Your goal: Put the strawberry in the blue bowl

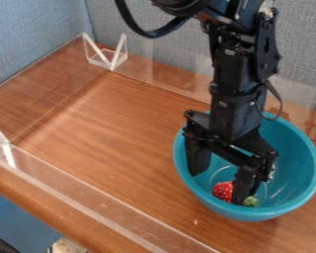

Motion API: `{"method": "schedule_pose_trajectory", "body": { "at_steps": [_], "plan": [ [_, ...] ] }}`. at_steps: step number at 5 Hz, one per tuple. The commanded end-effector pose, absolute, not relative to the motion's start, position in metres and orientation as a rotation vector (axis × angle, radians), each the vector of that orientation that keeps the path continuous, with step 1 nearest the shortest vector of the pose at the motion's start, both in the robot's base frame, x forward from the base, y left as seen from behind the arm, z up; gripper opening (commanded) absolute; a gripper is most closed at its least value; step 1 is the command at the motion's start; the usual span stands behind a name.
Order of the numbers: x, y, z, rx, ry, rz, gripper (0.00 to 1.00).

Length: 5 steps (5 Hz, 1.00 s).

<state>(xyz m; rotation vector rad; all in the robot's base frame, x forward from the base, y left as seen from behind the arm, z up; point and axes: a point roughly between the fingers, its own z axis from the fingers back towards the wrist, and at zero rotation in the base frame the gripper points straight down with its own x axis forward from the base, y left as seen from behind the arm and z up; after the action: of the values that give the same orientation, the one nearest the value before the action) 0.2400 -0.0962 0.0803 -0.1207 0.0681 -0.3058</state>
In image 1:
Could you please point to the red toy strawberry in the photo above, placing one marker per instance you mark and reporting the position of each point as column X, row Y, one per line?
column 222, row 192

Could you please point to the blue plastic bowl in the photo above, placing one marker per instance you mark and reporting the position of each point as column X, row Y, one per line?
column 284, row 193

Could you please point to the clear acrylic front barrier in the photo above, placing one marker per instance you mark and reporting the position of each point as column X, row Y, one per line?
column 134, row 225

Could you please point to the clear acrylic back barrier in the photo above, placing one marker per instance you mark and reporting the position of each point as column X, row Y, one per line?
column 190, row 84

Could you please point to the clear acrylic barrier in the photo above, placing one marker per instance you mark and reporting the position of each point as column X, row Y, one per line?
column 21, row 57
column 134, row 225
column 190, row 84

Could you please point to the clear acrylic left barrier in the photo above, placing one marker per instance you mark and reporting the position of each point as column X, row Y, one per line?
column 21, row 57

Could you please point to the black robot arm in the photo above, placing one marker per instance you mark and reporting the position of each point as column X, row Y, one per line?
column 240, row 29

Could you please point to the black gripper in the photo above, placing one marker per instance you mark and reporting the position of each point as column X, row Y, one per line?
column 228, row 132

